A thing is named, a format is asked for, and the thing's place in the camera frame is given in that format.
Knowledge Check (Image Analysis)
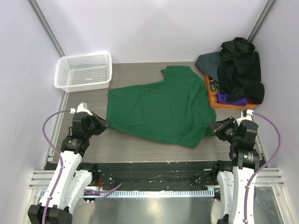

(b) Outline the green t shirt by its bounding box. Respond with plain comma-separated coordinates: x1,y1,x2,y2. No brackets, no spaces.
107,66,216,148

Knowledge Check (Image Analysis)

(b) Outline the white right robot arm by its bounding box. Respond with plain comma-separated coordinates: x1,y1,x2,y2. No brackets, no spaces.
208,115,260,224

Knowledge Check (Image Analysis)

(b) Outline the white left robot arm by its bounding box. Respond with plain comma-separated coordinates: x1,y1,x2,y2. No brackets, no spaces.
28,110,110,224

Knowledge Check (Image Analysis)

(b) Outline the orange tray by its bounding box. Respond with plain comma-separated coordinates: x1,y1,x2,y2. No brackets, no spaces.
204,74,258,109

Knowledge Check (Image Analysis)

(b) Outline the purple t shirt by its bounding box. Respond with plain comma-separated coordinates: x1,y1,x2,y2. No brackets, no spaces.
216,91,248,107

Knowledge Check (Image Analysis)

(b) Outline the white plastic basket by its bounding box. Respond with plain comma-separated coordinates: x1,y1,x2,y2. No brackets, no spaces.
54,51,112,93

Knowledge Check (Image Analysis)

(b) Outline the patterned cloth in tray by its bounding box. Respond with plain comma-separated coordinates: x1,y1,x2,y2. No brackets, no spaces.
209,79,220,92

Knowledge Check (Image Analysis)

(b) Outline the black t shirt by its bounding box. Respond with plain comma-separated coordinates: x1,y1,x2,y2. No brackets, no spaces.
217,37,265,105

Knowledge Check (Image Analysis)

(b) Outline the dark teal t shirt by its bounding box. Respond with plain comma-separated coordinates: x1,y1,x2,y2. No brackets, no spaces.
195,52,223,82

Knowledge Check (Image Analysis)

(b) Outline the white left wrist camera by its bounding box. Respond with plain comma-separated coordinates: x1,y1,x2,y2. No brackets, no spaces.
70,102,92,116

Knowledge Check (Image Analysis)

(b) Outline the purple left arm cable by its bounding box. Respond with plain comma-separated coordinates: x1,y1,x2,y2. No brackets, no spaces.
42,109,123,224

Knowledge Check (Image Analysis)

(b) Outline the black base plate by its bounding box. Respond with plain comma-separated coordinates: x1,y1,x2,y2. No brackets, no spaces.
77,161,232,191

